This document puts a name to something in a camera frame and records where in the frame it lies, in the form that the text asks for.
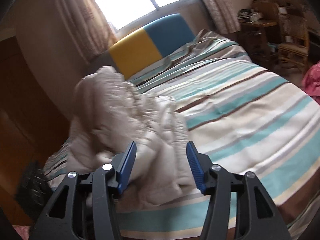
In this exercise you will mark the beige quilted down jacket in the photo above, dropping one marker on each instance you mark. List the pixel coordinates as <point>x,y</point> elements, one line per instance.
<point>130,125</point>

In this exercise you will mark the black plastic crate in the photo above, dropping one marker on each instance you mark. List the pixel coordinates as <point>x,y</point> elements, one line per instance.
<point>33,185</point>

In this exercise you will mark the wicker chair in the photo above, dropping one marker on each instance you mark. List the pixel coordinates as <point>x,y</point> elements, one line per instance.
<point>291,40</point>

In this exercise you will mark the beige patterned curtain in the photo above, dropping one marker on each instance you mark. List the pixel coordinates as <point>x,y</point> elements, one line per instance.
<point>217,2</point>
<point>82,17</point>

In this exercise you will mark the grey yellow blue headboard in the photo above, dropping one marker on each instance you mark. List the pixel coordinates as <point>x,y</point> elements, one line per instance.
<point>150,45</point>

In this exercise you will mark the wooden desk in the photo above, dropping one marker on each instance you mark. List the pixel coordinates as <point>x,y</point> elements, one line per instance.
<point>260,30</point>

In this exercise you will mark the striped bed cover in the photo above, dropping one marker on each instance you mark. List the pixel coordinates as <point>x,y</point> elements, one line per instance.
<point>237,120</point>

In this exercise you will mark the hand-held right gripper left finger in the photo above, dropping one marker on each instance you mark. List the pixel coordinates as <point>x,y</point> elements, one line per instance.
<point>127,166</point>

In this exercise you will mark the brown wooden wardrobe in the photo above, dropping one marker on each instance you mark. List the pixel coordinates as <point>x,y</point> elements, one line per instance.
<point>22,120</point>

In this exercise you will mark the window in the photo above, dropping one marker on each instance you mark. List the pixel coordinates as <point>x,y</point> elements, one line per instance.
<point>140,0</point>

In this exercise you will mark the pink cloth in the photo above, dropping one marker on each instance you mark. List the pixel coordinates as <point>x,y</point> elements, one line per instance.
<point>312,82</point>

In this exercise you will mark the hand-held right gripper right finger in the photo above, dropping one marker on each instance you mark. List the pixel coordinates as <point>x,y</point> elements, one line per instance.
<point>195,167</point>

